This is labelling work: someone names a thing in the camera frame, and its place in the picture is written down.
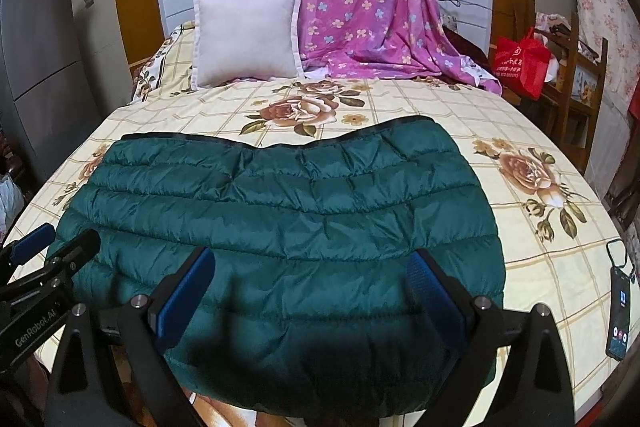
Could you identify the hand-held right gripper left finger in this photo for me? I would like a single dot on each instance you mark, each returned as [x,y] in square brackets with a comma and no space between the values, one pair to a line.
[185,292]

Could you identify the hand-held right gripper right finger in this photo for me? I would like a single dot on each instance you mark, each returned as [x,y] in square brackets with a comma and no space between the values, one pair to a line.
[430,297]

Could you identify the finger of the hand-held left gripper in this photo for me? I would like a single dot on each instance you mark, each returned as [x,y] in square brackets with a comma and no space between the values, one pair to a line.
[32,238]
[75,249]

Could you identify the green quilted puffer jacket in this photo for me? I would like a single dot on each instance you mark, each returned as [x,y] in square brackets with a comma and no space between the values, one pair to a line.
[275,207]

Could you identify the white plastic bag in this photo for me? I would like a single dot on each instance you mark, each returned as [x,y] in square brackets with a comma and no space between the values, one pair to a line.
[10,202]

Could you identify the grey refrigerator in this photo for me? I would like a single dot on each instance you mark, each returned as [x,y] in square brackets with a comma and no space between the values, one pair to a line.
[45,57]

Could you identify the cream floral bed sheet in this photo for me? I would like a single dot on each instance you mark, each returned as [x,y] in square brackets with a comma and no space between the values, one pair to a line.
[425,107]

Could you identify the black smartphone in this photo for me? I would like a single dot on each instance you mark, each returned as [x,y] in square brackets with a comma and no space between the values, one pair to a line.
[621,307]

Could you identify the wooden shelf rack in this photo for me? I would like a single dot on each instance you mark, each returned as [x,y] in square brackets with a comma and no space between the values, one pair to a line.
[575,102]

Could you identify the red shopping bag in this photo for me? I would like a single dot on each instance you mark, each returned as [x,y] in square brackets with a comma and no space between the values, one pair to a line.
[520,62]

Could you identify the white square pillow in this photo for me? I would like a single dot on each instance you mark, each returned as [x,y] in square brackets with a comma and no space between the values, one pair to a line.
[245,37]

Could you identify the pink floral curtain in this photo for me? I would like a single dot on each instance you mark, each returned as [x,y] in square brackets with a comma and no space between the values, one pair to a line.
[610,22]

